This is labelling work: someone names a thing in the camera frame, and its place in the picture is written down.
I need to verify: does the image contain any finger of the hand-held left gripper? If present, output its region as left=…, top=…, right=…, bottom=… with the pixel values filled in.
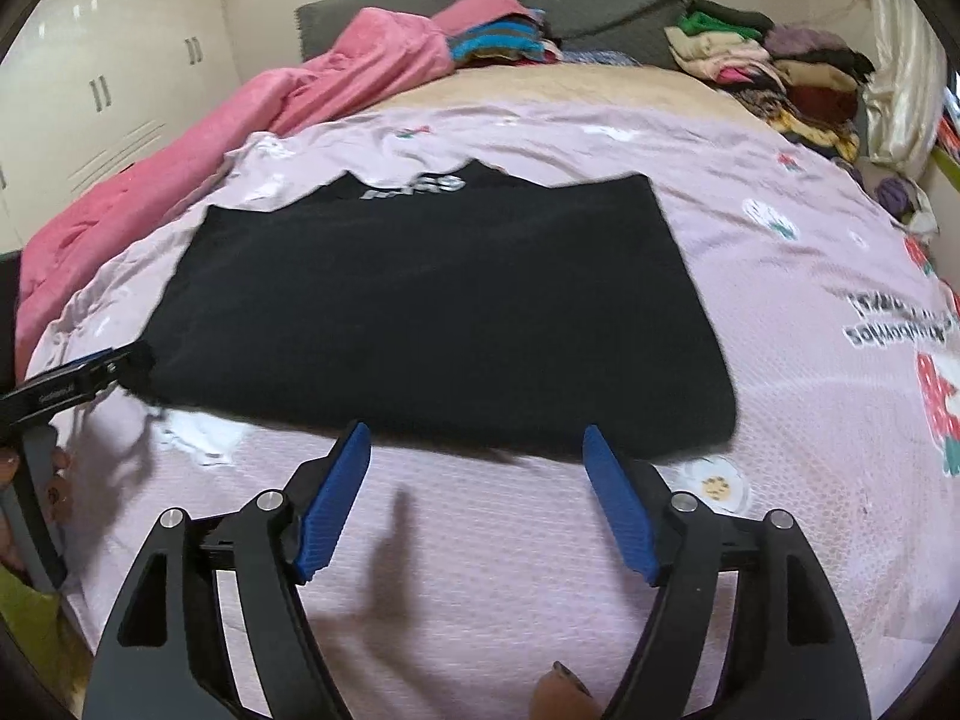
left=0, top=345, right=155, bottom=428

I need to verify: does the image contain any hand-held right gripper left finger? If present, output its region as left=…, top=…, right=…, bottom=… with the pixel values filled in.
left=81, top=421, right=374, bottom=720

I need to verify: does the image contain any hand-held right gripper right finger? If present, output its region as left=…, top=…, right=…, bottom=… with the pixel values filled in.
left=581, top=424, right=871, bottom=720

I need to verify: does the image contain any black sweater with orange cuffs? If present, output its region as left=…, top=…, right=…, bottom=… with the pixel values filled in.
left=124, top=157, right=740, bottom=462

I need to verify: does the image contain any pile of mixed folded clothes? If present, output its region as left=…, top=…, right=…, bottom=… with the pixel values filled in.
left=664, top=0, right=878, bottom=166

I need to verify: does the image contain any stack of colourful folded clothes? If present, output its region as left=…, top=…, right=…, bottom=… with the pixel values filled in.
left=448, top=7, right=638, bottom=68

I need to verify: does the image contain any person's left hand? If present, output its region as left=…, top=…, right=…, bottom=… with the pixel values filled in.
left=0, top=442, right=74, bottom=571

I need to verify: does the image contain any person's right hand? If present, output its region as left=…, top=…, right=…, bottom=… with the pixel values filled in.
left=531, top=661, right=601, bottom=720

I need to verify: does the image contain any yellow-green cloth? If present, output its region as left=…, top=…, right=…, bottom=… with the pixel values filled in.
left=0, top=562, right=80, bottom=720

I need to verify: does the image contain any lilac printed bed sheet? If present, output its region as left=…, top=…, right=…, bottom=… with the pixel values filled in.
left=22, top=101, right=960, bottom=720

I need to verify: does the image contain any pink fleece blanket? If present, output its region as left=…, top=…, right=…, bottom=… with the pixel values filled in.
left=15, top=0, right=507, bottom=376

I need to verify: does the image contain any white wardrobe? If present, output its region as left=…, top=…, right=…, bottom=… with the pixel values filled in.
left=0, top=0, right=241, bottom=256

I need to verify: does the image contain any purple crumpled cloth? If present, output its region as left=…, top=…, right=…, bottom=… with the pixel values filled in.
left=874, top=172, right=938, bottom=237

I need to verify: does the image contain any beige mattress cover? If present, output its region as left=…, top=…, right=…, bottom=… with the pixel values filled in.
left=375, top=60, right=788, bottom=136

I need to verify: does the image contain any cream shiny curtain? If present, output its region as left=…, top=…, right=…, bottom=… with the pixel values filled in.
left=859, top=0, right=950, bottom=166

